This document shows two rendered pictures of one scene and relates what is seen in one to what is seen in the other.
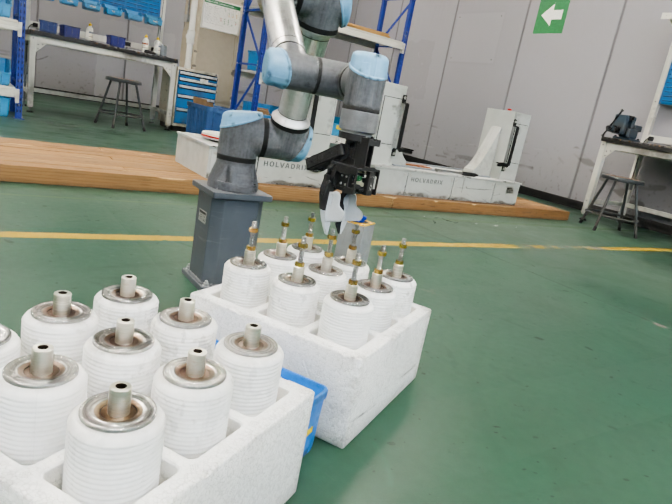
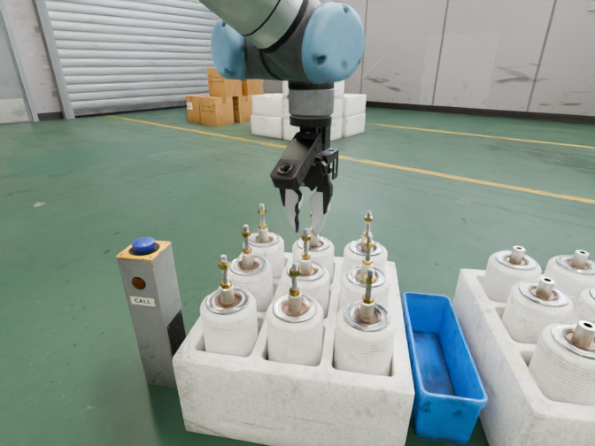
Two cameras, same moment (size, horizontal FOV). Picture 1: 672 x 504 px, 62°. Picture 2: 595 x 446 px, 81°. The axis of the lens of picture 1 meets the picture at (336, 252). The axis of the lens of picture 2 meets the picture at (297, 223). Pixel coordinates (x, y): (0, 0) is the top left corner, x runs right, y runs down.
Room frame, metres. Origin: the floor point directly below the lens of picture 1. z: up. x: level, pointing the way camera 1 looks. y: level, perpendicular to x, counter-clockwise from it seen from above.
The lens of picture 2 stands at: (1.33, 0.58, 0.62)
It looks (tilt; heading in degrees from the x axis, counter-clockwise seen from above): 24 degrees down; 255
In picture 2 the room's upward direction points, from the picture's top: straight up
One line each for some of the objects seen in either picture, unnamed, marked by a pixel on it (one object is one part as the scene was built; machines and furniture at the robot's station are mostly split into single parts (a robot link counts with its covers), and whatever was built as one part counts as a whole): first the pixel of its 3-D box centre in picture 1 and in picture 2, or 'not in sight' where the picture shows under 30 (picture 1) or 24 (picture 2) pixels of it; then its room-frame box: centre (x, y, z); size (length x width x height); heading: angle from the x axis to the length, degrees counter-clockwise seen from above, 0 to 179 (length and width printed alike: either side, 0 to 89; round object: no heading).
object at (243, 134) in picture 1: (242, 132); not in sight; (1.68, 0.34, 0.47); 0.13 x 0.12 x 0.14; 111
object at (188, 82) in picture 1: (187, 100); not in sight; (6.64, 2.00, 0.35); 0.59 x 0.47 x 0.69; 36
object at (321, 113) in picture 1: (260, 115); not in sight; (3.54, 0.61, 0.45); 0.82 x 0.57 x 0.74; 126
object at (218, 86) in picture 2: not in sight; (224, 81); (0.99, -3.77, 0.45); 0.30 x 0.24 x 0.30; 127
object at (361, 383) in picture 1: (312, 339); (305, 334); (1.16, 0.01, 0.09); 0.39 x 0.39 x 0.18; 65
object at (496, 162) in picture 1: (435, 144); not in sight; (4.41, -0.60, 0.45); 1.51 x 0.57 x 0.74; 126
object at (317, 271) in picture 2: (325, 270); (305, 271); (1.16, 0.01, 0.25); 0.08 x 0.08 x 0.01
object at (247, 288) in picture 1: (242, 304); (361, 357); (1.11, 0.17, 0.16); 0.10 x 0.10 x 0.18
